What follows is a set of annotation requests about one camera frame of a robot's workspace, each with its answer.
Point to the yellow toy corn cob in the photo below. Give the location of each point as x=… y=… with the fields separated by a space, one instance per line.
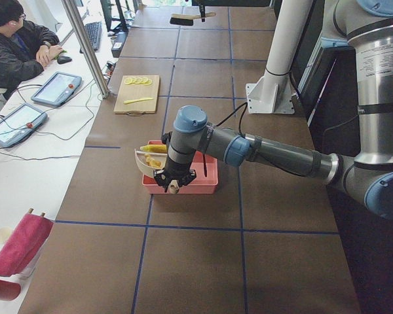
x=154 y=148

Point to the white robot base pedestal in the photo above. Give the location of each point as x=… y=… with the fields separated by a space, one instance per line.
x=272 y=92

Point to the near teach pendant tablet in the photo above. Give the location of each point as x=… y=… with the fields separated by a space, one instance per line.
x=20 y=124

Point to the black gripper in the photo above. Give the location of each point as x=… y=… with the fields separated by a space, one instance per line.
x=177 y=168
x=202 y=7

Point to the beige plastic dustpan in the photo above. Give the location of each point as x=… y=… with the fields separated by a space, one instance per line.
x=141 y=164

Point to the beige hand brush black bristles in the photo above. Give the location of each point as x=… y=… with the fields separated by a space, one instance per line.
x=188 y=19

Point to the black keyboard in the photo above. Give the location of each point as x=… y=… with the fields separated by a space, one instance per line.
x=94 y=32

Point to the black power strip box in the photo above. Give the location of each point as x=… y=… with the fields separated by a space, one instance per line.
x=118 y=43

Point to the yellow plastic knife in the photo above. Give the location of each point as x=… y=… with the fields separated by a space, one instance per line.
x=130 y=101

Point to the pink towel on rack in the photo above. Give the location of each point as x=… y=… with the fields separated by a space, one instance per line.
x=24 y=243

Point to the black computer mouse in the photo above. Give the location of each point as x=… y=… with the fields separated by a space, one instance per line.
x=63 y=59

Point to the pink plastic bin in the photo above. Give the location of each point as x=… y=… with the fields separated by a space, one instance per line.
x=205 y=183

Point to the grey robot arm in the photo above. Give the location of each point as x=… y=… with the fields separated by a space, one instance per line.
x=365 y=26

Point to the red cylinder object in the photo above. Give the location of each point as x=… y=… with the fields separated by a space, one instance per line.
x=9 y=290

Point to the brown toy ginger root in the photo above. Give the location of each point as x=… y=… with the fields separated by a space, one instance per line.
x=152 y=162

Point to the wooden cutting board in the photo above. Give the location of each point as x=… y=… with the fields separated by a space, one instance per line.
x=135 y=91

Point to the far teach pendant tablet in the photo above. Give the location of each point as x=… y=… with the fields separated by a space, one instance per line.
x=57 y=89

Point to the teach pendant tablet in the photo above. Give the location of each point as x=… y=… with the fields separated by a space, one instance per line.
x=20 y=124
x=57 y=89

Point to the seated person black jacket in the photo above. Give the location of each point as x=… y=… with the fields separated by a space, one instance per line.
x=25 y=47

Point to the aluminium frame post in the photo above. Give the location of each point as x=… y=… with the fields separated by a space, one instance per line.
x=85 y=45

